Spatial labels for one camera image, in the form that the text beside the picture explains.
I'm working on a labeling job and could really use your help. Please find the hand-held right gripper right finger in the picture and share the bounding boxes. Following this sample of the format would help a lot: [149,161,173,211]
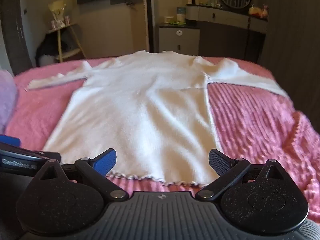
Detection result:
[195,149,284,202]

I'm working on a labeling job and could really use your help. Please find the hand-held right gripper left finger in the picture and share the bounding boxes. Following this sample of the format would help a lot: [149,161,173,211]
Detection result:
[39,149,129,202]

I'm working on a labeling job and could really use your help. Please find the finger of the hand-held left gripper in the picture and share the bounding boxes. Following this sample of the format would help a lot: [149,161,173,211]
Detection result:
[0,135,21,147]

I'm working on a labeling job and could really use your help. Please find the white knit sweater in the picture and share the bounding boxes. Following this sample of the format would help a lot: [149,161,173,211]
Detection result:
[24,50,292,187]

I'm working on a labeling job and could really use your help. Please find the pink ribbed blanket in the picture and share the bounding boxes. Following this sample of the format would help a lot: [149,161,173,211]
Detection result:
[5,56,320,220]

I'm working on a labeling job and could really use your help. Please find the dark cloth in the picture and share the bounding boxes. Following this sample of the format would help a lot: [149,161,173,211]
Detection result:
[35,33,68,67]

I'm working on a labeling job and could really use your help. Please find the dark wooden door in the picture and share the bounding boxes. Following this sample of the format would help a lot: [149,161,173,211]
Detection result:
[0,0,33,77]

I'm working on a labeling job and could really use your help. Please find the round side table yellow legs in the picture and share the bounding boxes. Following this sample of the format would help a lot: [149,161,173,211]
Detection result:
[46,23,87,63]

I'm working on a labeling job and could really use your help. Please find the grey bedside cabinet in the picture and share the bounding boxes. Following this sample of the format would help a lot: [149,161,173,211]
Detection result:
[158,23,201,56]

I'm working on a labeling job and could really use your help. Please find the grey vanity dresser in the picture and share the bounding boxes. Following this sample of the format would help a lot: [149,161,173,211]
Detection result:
[186,4,268,63]

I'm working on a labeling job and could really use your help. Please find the wrapped flower bouquet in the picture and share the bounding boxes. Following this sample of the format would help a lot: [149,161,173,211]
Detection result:
[48,0,68,28]

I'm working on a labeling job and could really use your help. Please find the blue box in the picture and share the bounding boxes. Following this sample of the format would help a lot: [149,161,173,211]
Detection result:
[176,7,187,22]

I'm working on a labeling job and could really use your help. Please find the plush toy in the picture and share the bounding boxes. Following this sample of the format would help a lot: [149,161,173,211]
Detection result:
[248,4,269,18]

